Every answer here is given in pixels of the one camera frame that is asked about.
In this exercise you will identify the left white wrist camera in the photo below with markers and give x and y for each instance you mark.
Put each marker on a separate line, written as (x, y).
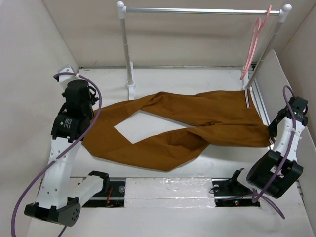
(64, 79)

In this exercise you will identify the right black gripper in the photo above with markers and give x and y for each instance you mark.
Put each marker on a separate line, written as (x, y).
(272, 129)

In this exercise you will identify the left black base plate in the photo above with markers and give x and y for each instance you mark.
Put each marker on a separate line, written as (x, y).
(113, 198)

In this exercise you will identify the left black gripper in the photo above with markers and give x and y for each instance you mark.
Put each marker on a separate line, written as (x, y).
(94, 98)

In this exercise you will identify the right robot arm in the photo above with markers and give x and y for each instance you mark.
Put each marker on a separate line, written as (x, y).
(278, 167)

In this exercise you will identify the pink plastic hanger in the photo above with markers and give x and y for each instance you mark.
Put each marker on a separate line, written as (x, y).
(259, 24)

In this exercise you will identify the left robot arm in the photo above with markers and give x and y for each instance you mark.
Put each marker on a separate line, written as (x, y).
(55, 202)

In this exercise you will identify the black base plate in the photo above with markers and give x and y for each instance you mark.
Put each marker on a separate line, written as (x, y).
(231, 195)
(113, 198)

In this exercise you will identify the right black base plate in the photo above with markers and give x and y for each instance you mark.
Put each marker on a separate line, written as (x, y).
(231, 195)

